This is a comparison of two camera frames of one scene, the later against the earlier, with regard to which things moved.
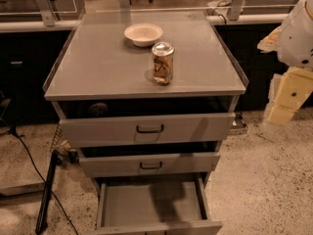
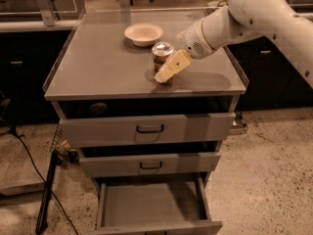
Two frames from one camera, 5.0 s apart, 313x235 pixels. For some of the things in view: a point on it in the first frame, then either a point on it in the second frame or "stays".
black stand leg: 41,222 stays
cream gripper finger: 288,91 to 195,40
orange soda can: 162,63 stays
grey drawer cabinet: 147,98 stays
